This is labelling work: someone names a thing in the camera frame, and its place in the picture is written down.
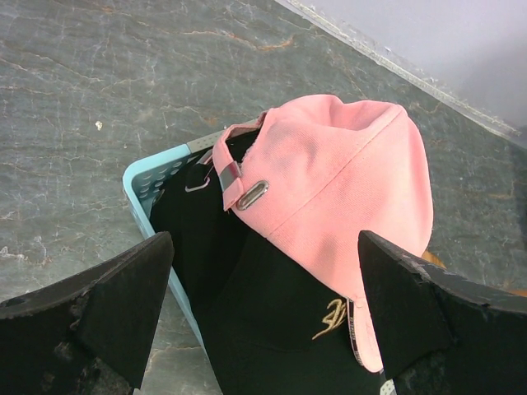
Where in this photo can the light blue plastic basket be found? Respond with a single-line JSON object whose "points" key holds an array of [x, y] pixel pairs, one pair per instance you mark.
{"points": [[156, 205]]}

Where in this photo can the plain pink cap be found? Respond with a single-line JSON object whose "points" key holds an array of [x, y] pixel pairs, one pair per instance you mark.
{"points": [[310, 175]]}

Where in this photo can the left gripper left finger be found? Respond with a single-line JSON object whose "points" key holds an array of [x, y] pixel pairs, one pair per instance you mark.
{"points": [[91, 333]]}

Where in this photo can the black cap gold R logo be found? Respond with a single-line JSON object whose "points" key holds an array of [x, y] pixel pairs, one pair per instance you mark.
{"points": [[263, 312]]}

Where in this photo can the wooden hat stand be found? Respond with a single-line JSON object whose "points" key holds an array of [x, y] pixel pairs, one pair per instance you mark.
{"points": [[432, 258]]}

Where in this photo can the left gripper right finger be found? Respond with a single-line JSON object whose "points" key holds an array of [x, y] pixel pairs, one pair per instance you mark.
{"points": [[438, 332]]}

